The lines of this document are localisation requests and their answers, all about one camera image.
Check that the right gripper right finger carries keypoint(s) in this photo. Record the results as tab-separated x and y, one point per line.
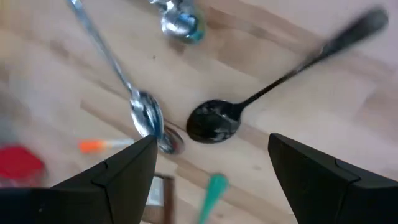
326	199

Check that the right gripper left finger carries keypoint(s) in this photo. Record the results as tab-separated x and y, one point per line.
93	199

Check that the long silver metal spoon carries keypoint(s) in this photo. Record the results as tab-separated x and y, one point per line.
146	112

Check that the black metal spoon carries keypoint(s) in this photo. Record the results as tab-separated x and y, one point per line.
214	121

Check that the brown foil packet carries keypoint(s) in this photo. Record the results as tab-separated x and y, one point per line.
161	193

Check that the red rectangular spice tin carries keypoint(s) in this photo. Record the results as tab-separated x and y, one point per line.
21	165

